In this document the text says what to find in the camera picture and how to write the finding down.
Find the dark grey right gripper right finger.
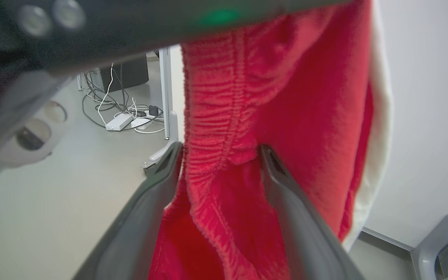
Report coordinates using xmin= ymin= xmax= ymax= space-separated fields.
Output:
xmin=260 ymin=144 xmax=364 ymax=280

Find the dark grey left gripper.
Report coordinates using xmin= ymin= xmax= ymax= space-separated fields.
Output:
xmin=0 ymin=0 xmax=351 ymax=125

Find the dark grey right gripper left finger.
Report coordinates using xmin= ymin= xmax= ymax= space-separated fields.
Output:
xmin=72 ymin=142 xmax=183 ymax=280

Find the red garment with white trim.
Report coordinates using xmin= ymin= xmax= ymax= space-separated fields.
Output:
xmin=148 ymin=0 xmax=394 ymax=280

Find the black computer box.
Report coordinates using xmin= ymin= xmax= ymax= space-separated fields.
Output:
xmin=99 ymin=56 xmax=149 ymax=92

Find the white table leg with caster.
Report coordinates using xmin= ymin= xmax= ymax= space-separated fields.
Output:
xmin=142 ymin=47 xmax=182 ymax=175

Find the grey partition foot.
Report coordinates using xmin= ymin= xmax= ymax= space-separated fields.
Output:
xmin=411 ymin=205 xmax=448 ymax=280

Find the thin white cable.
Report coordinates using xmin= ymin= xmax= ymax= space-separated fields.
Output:
xmin=97 ymin=63 xmax=116 ymax=126

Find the thin black cable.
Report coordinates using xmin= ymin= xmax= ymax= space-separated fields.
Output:
xmin=82 ymin=70 xmax=131 ymax=129

